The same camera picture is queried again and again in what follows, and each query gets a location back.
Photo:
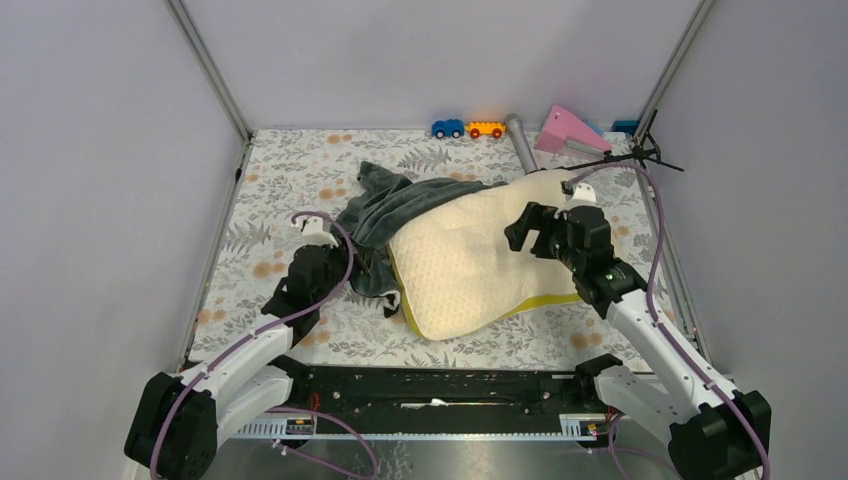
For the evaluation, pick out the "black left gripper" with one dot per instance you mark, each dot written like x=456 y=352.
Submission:
x=359 y=267

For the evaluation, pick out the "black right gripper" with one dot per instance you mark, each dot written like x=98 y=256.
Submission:
x=517 y=232

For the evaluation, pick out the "white and yellow pillow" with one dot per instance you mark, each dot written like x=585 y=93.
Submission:
x=456 y=271

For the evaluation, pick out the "zebra and grey pillowcase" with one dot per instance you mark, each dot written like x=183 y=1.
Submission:
x=389 y=202

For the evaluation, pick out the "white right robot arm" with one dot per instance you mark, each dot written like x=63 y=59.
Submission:
x=711 y=429

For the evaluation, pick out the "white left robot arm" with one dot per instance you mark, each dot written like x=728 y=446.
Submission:
x=183 y=419

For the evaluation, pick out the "grey microphone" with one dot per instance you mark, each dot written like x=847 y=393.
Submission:
x=516 y=133

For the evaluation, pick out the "yellow toy wagon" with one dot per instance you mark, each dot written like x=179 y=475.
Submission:
x=493 y=129

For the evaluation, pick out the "pink wedge block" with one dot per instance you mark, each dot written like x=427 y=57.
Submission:
x=562 y=129

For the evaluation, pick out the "floral patterned table mat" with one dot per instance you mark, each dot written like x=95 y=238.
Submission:
x=316 y=170

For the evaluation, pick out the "blue toy car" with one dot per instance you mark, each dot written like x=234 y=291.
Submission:
x=448 y=128

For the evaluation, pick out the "blue block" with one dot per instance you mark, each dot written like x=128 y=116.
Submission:
x=628 y=127

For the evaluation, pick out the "black mini tripod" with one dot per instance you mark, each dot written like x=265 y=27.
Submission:
x=645 y=149

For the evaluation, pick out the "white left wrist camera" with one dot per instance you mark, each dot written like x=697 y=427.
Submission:
x=314 y=232

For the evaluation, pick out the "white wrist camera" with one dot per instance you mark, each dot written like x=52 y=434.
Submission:
x=583 y=194
x=314 y=232

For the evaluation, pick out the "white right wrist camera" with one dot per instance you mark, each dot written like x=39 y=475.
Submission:
x=583 y=194

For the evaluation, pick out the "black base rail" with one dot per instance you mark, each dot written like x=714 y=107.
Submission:
x=408 y=402

